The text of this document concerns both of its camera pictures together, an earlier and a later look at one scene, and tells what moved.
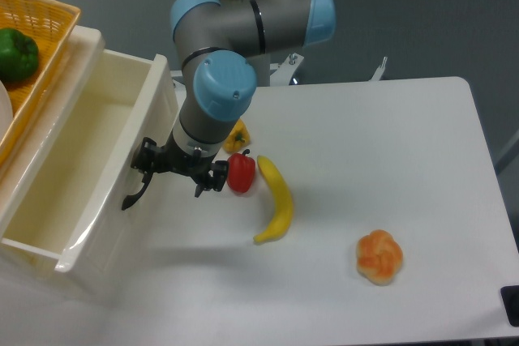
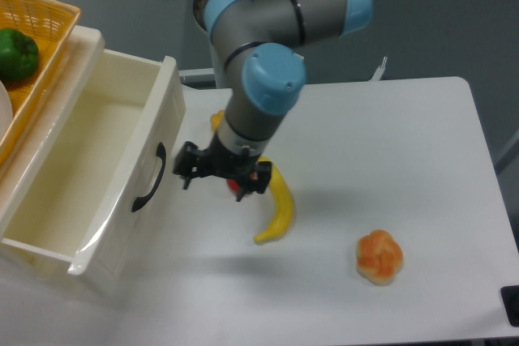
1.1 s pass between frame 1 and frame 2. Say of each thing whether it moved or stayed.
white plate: stayed
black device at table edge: stayed
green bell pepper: stayed
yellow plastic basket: stayed
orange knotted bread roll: stayed
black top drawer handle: moved
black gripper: moved
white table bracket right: stayed
